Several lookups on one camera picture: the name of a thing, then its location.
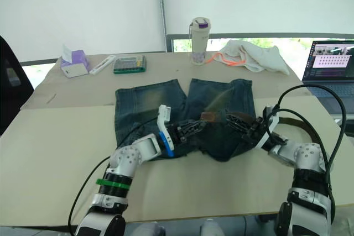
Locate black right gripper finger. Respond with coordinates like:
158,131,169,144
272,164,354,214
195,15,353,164
226,112,254,131
225,118,249,139

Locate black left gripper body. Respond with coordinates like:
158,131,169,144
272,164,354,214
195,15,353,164
165,123,189,148

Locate open laptop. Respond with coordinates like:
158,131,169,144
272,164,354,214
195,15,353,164
301,40,354,119

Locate brown braided belt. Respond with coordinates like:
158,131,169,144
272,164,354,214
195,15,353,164
200,88,320,147

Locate cream tumbler with purple lid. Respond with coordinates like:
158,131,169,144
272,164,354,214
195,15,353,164
189,17,212,67

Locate grey window frame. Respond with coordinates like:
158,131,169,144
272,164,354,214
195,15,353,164
165,32,354,53

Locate white towel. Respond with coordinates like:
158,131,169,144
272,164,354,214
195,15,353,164
218,39,291,76

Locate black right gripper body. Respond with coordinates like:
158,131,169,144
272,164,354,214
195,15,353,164
242,121,269,149

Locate black chair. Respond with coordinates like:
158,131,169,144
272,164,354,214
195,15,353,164
0,35,35,137

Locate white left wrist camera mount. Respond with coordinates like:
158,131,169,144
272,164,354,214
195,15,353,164
156,104,175,157

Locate grey rounded shape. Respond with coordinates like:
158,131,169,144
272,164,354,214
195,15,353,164
200,218,225,236

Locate orange cord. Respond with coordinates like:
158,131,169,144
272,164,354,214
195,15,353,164
205,51,247,67

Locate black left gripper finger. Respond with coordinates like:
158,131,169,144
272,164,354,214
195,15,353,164
176,119,207,135
179,125,205,144

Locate purple tissue box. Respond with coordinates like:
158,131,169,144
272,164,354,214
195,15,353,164
60,44,91,78

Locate blue denim shorts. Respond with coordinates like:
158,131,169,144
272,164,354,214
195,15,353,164
114,78,257,162

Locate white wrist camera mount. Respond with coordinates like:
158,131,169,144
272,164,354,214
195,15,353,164
156,104,175,157
262,105,280,140

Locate green screwdriver bit case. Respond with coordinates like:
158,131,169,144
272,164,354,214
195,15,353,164
112,55,148,75

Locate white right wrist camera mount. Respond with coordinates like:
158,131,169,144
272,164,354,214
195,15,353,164
262,105,280,140

